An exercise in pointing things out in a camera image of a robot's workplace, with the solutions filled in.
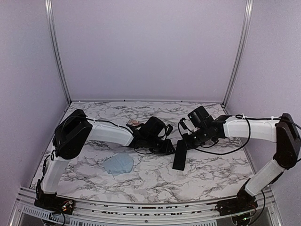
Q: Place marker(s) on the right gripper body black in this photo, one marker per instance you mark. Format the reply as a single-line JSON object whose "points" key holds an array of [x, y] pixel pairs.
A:
{"points": [[198, 141]]}

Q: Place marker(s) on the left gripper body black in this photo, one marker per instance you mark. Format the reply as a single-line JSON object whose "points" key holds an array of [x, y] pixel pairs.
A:
{"points": [[163, 149]]}

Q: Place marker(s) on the black glasses case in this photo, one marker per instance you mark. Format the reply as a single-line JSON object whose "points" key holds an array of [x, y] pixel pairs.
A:
{"points": [[180, 156]]}

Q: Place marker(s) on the pink frame sunglasses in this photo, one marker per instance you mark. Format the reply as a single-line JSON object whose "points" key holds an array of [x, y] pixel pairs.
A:
{"points": [[133, 123]]}

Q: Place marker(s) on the blue cleaning cloth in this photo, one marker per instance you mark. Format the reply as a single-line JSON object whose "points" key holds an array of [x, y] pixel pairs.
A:
{"points": [[119, 164]]}

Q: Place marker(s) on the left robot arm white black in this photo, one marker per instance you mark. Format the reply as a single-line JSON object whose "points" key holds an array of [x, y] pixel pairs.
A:
{"points": [[70, 137]]}

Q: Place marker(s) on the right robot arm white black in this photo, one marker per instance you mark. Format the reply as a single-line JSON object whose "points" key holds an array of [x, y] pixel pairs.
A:
{"points": [[281, 130]]}

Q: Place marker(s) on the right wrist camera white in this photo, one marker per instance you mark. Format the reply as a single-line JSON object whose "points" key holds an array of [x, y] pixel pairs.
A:
{"points": [[187, 125]]}

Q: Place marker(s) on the right aluminium frame post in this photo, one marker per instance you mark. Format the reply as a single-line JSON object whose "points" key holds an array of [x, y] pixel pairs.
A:
{"points": [[239, 54]]}

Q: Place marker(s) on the aluminium frame post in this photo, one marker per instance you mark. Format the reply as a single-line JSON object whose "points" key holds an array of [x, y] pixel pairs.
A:
{"points": [[239, 54], [56, 51]]}

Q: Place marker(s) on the front aluminium rail base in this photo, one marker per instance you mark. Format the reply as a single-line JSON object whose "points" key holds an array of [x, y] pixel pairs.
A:
{"points": [[97, 213]]}

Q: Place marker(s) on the left aluminium frame post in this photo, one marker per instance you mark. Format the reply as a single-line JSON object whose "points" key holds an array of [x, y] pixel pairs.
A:
{"points": [[56, 51]]}

